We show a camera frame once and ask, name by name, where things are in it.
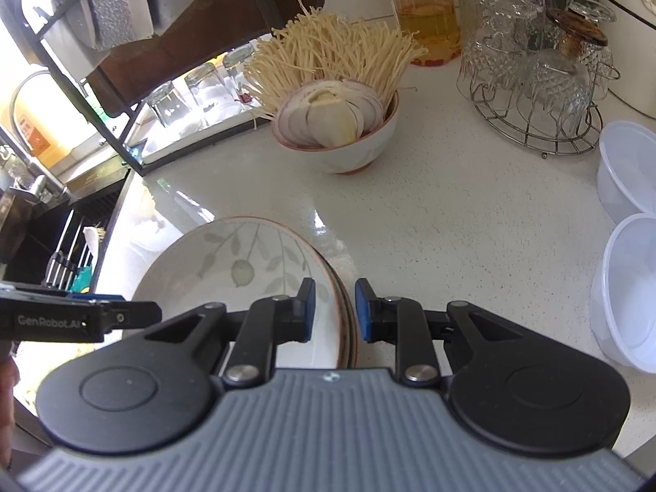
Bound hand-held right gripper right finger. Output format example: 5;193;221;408
355;278;534;387

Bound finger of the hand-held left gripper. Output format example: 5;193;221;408
100;300;164;335
0;282;125;302

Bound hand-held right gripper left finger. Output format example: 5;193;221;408
128;278;317;387

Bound deep leaf-pattern plate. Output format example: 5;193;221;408
130;216;340;370

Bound person's left hand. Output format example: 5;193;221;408
0;356;20;434

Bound group of cutlery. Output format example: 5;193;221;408
43;210;108;293

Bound white spoon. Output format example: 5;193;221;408
84;225;107;267

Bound short chrome faucet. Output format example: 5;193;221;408
9;69;68;202

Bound black dish rack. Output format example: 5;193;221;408
0;0;159;178

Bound ceramic bowl with brown rim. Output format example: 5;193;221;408
271;89;401;175

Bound yellow detergent bottle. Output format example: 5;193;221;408
13;107;57;165

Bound sliced onion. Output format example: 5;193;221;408
277;78;386;148

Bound clear drinking glass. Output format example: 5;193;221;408
147;82;190;128
183;63;231;114
223;43;257;88

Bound metal drip tray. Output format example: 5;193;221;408
130;31;278;165

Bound translucent plastic bowl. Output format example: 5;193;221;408
597;120;656;223
589;212;656;374

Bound dark wooden cutting board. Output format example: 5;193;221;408
84;0;325;118

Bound embossed metal board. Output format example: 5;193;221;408
77;0;155;52

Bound red-lidded plastic jar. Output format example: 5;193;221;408
378;0;463;67

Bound white electric cooker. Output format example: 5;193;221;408
597;0;656;114

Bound wire glass rack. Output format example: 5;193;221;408
469;0;621;159

